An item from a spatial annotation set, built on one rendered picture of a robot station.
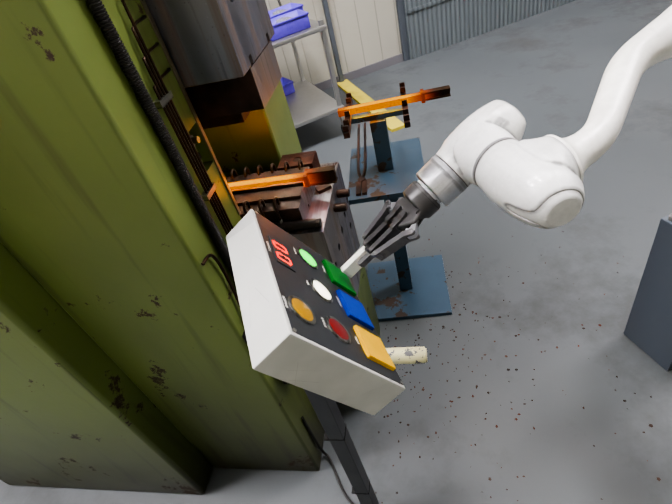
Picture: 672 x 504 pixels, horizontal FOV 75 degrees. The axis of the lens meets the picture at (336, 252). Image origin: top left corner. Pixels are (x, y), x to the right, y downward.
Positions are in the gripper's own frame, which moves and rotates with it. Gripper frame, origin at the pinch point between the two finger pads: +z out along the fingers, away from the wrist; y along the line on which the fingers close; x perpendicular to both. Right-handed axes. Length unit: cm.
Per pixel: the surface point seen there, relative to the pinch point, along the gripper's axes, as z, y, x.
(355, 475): 48, -11, -47
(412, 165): -23, 75, -50
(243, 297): 12.2, -12.8, 22.7
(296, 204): 7.6, 37.4, -1.6
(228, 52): -11, 31, 38
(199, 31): -11, 33, 44
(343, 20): -78, 384, -99
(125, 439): 100, 25, -8
